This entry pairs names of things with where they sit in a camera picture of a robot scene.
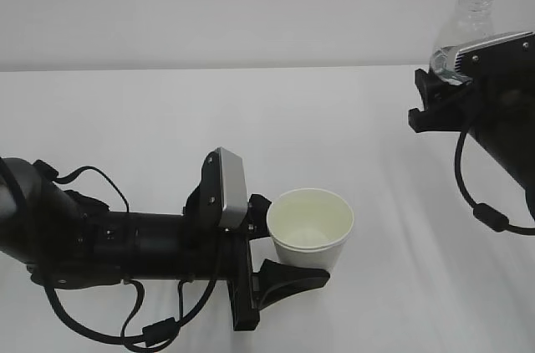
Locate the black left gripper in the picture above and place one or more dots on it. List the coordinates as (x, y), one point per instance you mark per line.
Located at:
(273, 282)

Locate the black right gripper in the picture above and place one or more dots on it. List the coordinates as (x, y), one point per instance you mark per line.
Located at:
(491, 100)

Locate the white paper cup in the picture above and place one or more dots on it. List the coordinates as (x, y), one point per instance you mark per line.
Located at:
(309, 227)

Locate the clear water bottle green label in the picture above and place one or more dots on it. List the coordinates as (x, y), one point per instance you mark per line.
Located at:
(471, 20)

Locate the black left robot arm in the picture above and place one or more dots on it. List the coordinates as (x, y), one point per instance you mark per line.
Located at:
(85, 244)

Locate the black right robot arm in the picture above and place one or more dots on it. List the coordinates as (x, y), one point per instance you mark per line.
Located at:
(511, 145)

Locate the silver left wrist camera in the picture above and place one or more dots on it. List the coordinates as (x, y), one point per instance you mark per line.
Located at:
(234, 189)

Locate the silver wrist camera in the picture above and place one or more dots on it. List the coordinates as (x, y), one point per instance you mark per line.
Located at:
(234, 189)
(497, 54)

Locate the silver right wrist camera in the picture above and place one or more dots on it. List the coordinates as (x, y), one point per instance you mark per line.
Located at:
(497, 54)

